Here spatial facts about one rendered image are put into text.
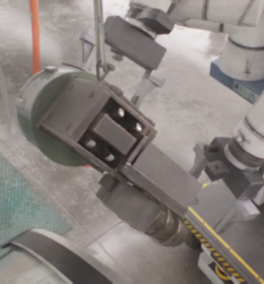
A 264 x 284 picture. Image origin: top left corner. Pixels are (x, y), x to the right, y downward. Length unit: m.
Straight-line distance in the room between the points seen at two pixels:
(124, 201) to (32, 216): 1.78
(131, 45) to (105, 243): 1.47
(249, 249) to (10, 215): 1.25
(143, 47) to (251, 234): 1.19
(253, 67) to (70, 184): 1.38
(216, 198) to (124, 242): 0.53
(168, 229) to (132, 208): 0.13
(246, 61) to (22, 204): 1.48
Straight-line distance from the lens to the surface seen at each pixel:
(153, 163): 0.51
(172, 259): 2.10
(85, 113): 0.48
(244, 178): 0.82
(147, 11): 0.80
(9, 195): 2.43
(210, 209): 1.90
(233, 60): 1.42
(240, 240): 1.82
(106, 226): 2.21
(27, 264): 0.62
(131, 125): 0.51
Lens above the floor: 1.78
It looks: 42 degrees down
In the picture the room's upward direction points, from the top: straight up
